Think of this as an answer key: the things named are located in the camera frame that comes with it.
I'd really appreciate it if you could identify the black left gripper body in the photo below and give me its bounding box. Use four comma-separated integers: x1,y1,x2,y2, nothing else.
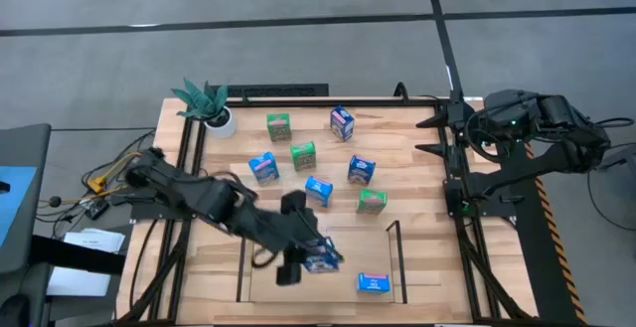
275,190,319,287

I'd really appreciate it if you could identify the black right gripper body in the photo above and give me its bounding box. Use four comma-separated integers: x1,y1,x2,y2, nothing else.
443,97,476,170

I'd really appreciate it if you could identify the dark blue cereal box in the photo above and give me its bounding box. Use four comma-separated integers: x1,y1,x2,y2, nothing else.
347,154,377,186
302,238,344,274
329,104,356,143

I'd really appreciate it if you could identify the light blue cereal box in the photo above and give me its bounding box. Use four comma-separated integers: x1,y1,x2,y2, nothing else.
357,271,393,294
304,176,335,209
247,151,280,185

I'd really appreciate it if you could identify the green cereal box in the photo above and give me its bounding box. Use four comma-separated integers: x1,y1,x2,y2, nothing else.
289,141,318,173
356,188,389,215
265,112,293,143

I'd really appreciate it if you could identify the wooden shelf with black legs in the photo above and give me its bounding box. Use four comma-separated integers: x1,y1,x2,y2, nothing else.
236,220,408,304

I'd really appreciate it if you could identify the green plant in white pot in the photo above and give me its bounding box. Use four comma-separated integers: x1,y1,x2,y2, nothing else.
171,78,238,139

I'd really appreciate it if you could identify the black hazard-striped floor mat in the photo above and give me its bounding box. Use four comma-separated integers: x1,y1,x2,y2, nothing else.
485,102,590,326

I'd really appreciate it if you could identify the small black floor device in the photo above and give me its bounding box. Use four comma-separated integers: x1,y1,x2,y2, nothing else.
83,200,110,221

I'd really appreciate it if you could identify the white paper sheet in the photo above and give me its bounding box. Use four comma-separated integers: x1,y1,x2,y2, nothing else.
47,265,113,298
64,227,126,254

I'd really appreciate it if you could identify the black flat bar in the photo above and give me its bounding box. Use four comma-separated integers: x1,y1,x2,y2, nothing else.
28,235,126,276

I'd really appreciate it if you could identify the grey furniture block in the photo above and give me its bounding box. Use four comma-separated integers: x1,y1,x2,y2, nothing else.
0,122,53,274

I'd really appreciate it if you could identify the blue panel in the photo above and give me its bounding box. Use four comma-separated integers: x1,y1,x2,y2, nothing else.
0,166,39,248

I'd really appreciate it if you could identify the yellow cable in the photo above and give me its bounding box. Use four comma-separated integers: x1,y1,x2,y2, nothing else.
86,151,145,194

